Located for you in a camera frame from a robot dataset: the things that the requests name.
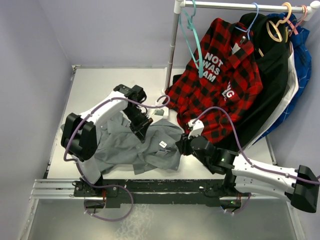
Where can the beige wooden hanger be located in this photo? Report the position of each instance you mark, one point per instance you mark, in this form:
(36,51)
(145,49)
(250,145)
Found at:
(270,34)

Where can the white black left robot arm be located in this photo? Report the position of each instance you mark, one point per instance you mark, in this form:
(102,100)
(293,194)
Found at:
(79,136)

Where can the pink plastic hanger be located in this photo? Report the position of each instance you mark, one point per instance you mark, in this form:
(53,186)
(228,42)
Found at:
(292,25)

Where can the grey button-up shirt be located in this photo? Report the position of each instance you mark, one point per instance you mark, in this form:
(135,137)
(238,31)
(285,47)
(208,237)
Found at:
(117,145)

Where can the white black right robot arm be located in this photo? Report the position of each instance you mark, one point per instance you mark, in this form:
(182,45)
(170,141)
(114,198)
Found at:
(298,186)

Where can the aluminium extrusion rail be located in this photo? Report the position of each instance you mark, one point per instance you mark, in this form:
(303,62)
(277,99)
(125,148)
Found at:
(64,187)

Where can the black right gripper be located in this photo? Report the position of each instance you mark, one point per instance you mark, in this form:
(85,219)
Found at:
(183,143)

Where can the silver clothes rack frame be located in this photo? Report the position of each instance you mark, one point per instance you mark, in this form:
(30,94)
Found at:
(180,4)

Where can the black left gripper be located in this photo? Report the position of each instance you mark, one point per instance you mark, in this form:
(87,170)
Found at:
(140,129)

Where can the white hanging shirt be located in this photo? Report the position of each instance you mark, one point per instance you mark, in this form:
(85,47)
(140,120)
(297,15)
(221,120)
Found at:
(291,89)

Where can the red black plaid shirt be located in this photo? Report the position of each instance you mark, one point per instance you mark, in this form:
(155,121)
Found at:
(229,86)

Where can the black hanging shirt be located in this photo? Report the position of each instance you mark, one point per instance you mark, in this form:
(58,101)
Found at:
(273,72)

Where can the white woven size label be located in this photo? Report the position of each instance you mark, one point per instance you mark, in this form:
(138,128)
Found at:
(163,144)

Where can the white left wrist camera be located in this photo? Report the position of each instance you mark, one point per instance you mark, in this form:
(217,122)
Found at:
(158,111)

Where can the blue checked shirt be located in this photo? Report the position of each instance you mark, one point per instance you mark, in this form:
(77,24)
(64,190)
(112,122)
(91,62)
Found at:
(303,66)

